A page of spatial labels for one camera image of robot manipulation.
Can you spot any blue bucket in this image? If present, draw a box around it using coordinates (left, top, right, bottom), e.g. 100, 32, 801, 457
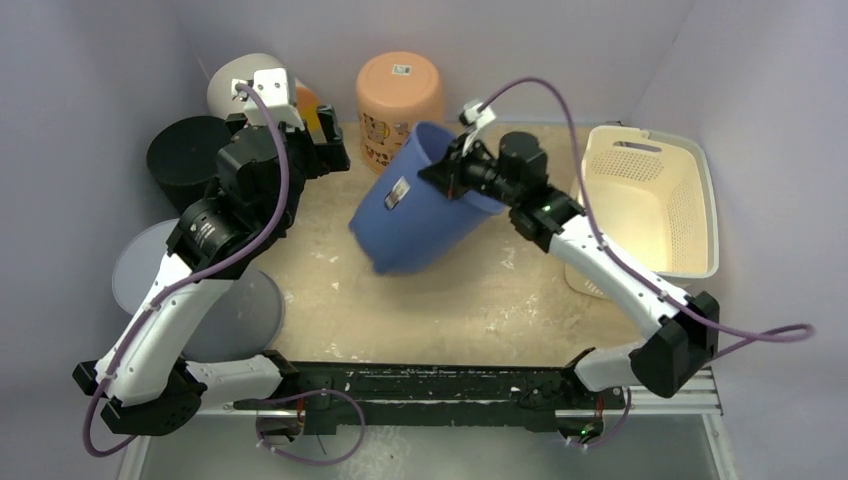
349, 122, 505, 275

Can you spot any black large bucket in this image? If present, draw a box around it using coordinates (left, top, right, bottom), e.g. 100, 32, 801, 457
146, 116, 231, 214

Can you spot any orange bucket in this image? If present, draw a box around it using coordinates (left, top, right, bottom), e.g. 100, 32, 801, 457
356, 51, 445, 174

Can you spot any grey lavender bucket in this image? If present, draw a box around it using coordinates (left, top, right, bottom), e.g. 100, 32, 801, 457
112, 219, 285, 363

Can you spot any cream laundry basket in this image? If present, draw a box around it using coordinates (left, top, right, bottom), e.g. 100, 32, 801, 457
571, 125, 720, 287

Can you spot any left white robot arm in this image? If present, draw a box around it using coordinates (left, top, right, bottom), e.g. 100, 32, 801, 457
73, 105, 351, 436

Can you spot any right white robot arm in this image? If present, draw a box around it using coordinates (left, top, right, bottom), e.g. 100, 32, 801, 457
418, 132, 720, 407

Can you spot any white orange yellow drum toy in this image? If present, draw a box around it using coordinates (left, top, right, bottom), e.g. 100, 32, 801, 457
207, 53, 323, 130

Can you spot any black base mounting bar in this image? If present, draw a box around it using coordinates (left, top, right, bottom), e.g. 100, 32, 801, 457
231, 348, 625, 435

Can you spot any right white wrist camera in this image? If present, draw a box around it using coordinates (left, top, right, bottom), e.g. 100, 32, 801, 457
459, 99, 496, 156

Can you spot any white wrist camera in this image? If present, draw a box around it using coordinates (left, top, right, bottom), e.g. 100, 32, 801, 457
459, 99, 496, 156
231, 67, 306, 131

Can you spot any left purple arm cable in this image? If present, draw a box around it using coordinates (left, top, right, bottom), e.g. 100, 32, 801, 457
82, 82, 291, 459

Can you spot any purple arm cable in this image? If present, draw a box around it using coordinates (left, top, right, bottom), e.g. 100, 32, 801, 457
82, 82, 291, 459
480, 77, 816, 346

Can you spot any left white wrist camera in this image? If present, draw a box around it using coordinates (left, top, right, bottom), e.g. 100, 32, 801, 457
231, 67, 306, 131

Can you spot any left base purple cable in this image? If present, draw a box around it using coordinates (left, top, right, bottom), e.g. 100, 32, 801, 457
254, 387, 368, 466

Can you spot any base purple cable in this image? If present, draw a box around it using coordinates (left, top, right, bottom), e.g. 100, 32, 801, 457
254, 387, 368, 466
566, 385, 636, 452

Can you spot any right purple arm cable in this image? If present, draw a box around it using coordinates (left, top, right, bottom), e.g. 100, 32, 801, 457
480, 77, 816, 346

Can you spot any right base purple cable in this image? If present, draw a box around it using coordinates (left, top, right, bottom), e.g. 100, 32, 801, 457
566, 385, 636, 452

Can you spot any aluminium rail frame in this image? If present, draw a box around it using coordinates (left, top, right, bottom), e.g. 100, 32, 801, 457
116, 367, 740, 480

